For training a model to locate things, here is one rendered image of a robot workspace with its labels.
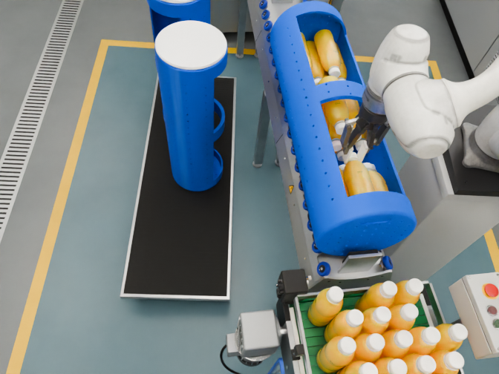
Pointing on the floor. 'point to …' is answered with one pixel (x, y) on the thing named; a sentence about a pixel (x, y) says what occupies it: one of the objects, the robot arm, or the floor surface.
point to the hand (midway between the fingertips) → (354, 152)
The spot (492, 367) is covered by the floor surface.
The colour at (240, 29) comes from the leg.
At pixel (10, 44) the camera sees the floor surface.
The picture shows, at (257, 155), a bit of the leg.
